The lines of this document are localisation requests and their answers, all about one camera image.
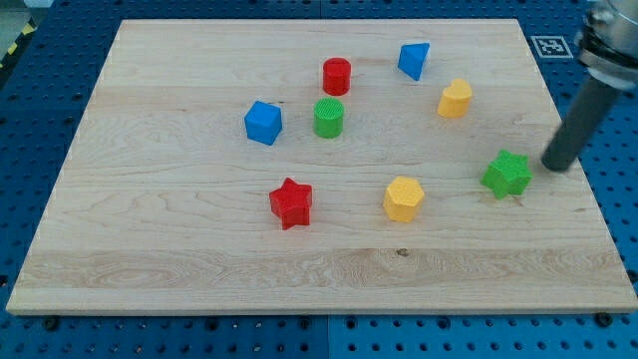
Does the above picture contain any green star block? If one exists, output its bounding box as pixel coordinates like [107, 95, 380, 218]
[480, 150, 533, 199]

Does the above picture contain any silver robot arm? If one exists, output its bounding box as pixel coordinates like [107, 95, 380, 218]
[575, 0, 637, 91]

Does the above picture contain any red star block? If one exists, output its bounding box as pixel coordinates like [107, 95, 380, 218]
[269, 178, 313, 230]

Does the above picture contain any yellow heart block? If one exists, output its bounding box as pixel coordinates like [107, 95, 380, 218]
[437, 78, 474, 119]

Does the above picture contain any wooden board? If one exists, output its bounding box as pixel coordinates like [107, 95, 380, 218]
[7, 19, 637, 315]

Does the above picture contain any green cylinder block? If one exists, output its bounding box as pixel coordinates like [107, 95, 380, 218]
[313, 98, 345, 139]

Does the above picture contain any blue cube block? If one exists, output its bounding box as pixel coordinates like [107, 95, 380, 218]
[244, 101, 282, 146]

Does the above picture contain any yellow hexagon block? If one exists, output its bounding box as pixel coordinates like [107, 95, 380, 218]
[383, 177, 425, 222]

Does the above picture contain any red cylinder block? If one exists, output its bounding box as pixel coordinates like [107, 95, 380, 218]
[322, 57, 352, 96]

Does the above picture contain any blue triangle block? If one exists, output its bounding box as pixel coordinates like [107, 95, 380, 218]
[398, 42, 431, 81]

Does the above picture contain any white fiducial marker tag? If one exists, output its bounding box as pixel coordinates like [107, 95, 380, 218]
[530, 35, 573, 59]

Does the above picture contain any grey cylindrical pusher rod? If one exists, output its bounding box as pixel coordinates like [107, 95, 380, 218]
[541, 76, 621, 173]

